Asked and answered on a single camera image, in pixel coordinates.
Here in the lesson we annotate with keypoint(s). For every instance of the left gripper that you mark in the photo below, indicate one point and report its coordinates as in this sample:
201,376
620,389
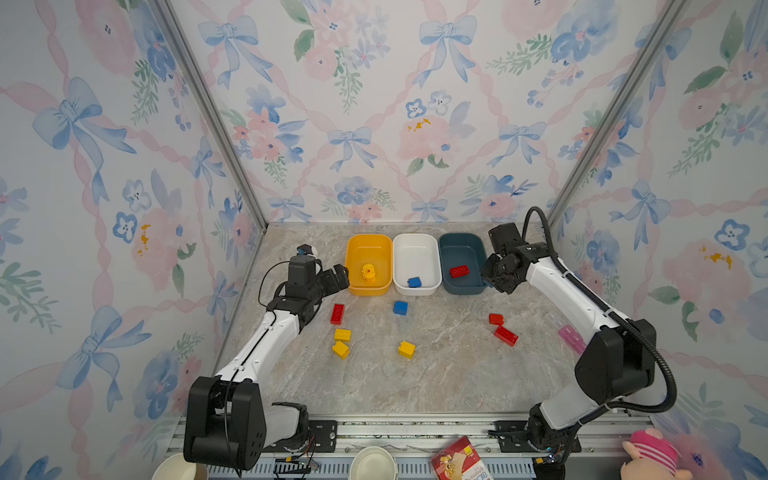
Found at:
340,276

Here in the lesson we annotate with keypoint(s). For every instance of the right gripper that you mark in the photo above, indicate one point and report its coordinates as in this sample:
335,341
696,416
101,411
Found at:
489,261

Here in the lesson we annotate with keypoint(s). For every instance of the yellow round lego piece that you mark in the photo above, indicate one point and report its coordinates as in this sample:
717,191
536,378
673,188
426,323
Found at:
368,273

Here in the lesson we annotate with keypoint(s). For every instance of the yellow plastic bin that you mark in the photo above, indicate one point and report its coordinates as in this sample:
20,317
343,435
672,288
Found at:
369,260

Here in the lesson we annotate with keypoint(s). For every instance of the dark teal plastic bin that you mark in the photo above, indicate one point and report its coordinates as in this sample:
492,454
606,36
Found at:
462,249

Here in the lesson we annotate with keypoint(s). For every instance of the white plastic bin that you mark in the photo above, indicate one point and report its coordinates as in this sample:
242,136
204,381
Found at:
416,255

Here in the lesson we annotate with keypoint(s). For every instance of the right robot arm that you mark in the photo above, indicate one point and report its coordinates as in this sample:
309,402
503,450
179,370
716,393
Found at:
620,368

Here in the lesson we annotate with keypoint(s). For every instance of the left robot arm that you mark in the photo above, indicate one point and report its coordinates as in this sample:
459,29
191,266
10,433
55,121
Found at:
227,422

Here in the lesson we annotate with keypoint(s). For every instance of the yellow lego brick upper left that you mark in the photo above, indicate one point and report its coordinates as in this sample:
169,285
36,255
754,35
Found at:
342,335

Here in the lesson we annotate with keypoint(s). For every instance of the yellow lego brick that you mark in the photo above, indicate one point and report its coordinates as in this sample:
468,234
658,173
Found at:
342,335
406,349
341,349

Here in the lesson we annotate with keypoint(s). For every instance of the long red lego brick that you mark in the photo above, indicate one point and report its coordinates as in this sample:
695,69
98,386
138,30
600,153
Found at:
506,336

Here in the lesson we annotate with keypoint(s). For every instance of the yellow lego brick lower left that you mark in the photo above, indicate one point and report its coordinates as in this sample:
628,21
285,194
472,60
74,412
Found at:
341,349

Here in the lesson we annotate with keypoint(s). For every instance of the pink lego brick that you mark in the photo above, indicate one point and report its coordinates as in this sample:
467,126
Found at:
572,338

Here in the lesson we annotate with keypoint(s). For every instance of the yellow lego brick centre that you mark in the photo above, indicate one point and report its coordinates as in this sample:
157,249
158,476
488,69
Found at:
406,349

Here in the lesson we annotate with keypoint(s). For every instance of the white paper cup centre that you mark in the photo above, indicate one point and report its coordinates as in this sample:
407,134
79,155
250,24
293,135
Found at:
373,463

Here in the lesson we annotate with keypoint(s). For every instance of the red snack box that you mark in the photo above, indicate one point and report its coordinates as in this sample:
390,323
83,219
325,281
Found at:
460,461

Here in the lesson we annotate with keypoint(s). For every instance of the pink plush toy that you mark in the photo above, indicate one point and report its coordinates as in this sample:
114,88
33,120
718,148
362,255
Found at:
651,457

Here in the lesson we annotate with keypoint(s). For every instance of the paper cup left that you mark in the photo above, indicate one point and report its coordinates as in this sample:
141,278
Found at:
176,467

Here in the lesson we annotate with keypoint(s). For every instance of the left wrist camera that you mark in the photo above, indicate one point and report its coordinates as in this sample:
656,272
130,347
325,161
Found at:
303,267

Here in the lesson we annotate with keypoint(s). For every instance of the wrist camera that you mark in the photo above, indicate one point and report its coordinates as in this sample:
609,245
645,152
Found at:
505,238
303,267

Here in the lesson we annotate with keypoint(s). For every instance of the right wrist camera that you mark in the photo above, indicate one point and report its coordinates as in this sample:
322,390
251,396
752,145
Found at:
505,238

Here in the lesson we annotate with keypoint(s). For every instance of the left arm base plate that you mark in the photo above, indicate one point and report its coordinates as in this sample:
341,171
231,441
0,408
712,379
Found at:
317,436

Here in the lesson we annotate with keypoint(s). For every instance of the aluminium rail frame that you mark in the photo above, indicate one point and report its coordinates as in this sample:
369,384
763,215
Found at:
413,439

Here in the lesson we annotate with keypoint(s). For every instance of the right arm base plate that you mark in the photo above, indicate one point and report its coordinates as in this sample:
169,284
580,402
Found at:
517,436

